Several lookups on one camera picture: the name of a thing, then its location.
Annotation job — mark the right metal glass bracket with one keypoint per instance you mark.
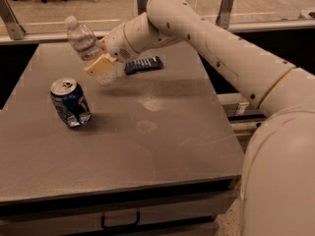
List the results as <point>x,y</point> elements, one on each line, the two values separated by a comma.
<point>223,18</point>

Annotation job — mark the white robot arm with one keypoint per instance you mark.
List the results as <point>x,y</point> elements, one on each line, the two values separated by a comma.
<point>278,179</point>

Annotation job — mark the metal glass bracket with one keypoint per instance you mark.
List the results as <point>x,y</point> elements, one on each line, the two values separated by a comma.
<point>13,27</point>
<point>141,0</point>
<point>223,18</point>

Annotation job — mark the dark blue snack packet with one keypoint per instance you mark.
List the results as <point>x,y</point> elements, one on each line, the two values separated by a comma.
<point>143,65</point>

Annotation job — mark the grey cabinet drawer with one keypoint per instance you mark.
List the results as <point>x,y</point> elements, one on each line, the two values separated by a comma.
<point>188,217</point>

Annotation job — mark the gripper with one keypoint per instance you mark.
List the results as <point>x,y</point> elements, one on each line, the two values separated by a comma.
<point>116,44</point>

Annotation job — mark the black drawer handle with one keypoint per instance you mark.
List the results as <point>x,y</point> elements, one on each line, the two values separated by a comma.
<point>119,220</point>

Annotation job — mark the left metal glass bracket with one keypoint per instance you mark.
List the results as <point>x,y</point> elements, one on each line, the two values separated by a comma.
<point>13,27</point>

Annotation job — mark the dented blue soda can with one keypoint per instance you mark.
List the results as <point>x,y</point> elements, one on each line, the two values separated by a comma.
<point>70,102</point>

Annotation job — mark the clear plastic water bottle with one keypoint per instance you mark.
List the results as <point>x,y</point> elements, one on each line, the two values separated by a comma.
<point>85,43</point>

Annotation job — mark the grey metal floor rail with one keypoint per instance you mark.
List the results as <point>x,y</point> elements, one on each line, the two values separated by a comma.
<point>236,105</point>

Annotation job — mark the middle metal glass bracket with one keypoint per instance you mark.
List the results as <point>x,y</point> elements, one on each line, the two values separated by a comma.
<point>141,0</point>

